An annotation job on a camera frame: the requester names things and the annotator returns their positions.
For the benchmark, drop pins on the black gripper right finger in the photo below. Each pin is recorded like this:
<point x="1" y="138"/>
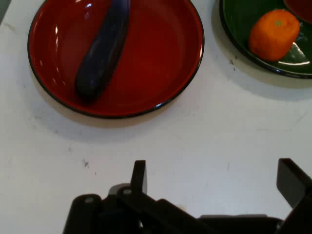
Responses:
<point x="291" y="185"/>

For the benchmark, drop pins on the dark green plate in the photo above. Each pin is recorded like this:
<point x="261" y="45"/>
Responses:
<point x="243" y="22"/>

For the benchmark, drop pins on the orange toy tangerine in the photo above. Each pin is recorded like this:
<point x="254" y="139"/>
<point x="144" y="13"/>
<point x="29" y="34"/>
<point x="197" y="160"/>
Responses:
<point x="274" y="35"/>

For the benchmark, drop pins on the purple toy eggplant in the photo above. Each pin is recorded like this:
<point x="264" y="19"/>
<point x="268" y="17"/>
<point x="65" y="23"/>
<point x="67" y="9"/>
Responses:
<point x="103" y="51"/>

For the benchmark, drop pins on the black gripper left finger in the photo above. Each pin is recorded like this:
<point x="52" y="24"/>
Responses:
<point x="139" y="175"/>

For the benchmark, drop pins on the red plate with black rim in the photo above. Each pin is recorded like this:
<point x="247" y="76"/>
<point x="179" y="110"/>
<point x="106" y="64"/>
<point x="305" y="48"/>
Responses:
<point x="156" y="61"/>

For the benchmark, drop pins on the red toy watermelon slice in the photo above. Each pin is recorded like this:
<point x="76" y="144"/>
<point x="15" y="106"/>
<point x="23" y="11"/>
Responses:
<point x="301" y="9"/>

